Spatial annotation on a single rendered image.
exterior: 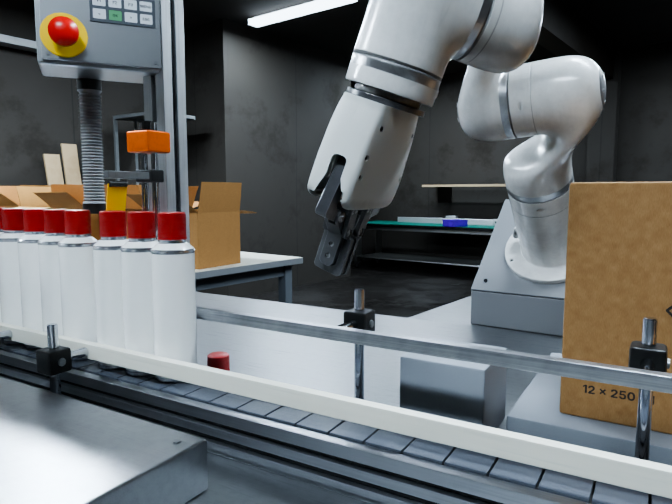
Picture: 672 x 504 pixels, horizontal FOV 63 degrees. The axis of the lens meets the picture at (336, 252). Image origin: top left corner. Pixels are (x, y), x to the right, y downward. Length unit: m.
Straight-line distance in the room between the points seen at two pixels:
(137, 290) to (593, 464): 0.52
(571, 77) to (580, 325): 0.42
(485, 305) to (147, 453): 0.83
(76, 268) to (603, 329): 0.66
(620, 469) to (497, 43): 0.35
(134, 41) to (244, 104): 5.11
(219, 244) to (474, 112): 1.73
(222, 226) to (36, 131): 3.49
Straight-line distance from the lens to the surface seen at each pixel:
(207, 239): 2.47
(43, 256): 0.87
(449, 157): 8.35
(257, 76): 6.19
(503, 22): 0.53
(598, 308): 0.69
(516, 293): 1.18
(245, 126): 5.98
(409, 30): 0.49
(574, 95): 0.95
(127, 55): 0.90
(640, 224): 0.67
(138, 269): 0.72
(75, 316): 0.83
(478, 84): 0.96
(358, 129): 0.49
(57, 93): 5.92
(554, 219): 1.11
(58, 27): 0.88
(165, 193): 0.89
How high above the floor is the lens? 1.11
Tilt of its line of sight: 6 degrees down
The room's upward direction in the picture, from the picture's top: straight up
